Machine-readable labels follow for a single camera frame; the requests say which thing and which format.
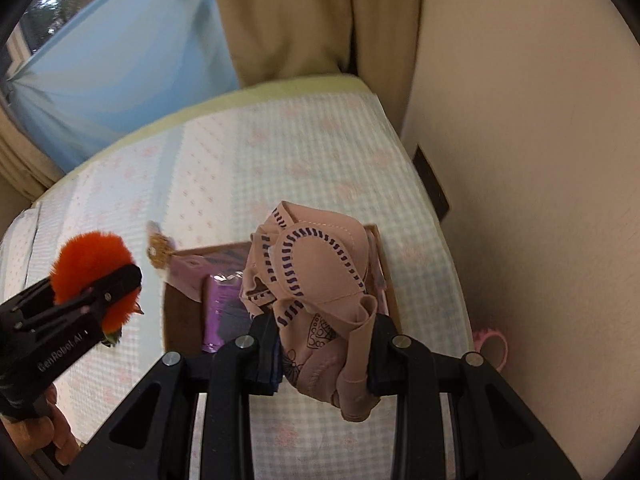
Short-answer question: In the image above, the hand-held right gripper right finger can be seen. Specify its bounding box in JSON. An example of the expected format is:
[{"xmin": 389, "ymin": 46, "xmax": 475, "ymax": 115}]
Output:
[{"xmin": 367, "ymin": 314, "xmax": 583, "ymax": 480}]

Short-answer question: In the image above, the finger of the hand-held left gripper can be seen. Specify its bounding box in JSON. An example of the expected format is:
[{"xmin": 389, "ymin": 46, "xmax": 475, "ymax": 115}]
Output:
[{"xmin": 52, "ymin": 264, "xmax": 143, "ymax": 322}]

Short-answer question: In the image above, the light blue hanging cloth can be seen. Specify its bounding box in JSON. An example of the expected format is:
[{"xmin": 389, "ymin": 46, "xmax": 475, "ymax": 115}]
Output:
[{"xmin": 5, "ymin": 0, "xmax": 241, "ymax": 173}]

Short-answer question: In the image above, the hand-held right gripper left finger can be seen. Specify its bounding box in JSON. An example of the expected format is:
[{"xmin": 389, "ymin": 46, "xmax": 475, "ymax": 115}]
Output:
[{"xmin": 75, "ymin": 312, "xmax": 281, "ymax": 480}]

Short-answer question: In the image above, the light green bed sheet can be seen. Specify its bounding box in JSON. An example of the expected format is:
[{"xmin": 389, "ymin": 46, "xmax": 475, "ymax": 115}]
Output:
[{"xmin": 37, "ymin": 74, "xmax": 376, "ymax": 196}]

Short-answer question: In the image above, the orange fluffy pom-pom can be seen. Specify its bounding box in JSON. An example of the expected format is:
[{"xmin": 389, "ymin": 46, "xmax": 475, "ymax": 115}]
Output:
[{"xmin": 50, "ymin": 231, "xmax": 143, "ymax": 333}]

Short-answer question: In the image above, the window with white frame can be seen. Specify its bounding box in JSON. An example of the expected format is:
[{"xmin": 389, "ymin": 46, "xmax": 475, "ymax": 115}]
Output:
[{"xmin": 5, "ymin": 0, "xmax": 131, "ymax": 81}]

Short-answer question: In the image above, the pink frilly ring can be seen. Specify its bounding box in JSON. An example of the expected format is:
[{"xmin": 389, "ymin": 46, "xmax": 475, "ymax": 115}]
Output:
[{"xmin": 472, "ymin": 327, "xmax": 508, "ymax": 373}]

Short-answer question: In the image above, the small doll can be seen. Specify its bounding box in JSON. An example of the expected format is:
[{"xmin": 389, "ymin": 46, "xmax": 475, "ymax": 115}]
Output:
[{"xmin": 146, "ymin": 220, "xmax": 246, "ymax": 303}]

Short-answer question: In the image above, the purple plastic packet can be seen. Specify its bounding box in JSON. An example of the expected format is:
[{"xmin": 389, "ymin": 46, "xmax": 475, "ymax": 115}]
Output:
[{"xmin": 202, "ymin": 270, "xmax": 261, "ymax": 353}]

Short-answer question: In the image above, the person's left hand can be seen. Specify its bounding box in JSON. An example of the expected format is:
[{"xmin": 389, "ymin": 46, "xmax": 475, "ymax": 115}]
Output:
[{"xmin": 0, "ymin": 385, "xmax": 81, "ymax": 467}]

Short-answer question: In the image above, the beige curtain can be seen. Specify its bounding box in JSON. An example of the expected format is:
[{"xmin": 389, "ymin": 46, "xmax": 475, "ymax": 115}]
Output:
[
  {"xmin": 205, "ymin": 0, "xmax": 431, "ymax": 131},
  {"xmin": 0, "ymin": 95, "xmax": 66, "ymax": 196}
]

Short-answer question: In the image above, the pink cardboard box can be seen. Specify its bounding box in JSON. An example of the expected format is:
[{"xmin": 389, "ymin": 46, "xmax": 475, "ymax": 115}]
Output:
[{"xmin": 162, "ymin": 223, "xmax": 401, "ymax": 356}]

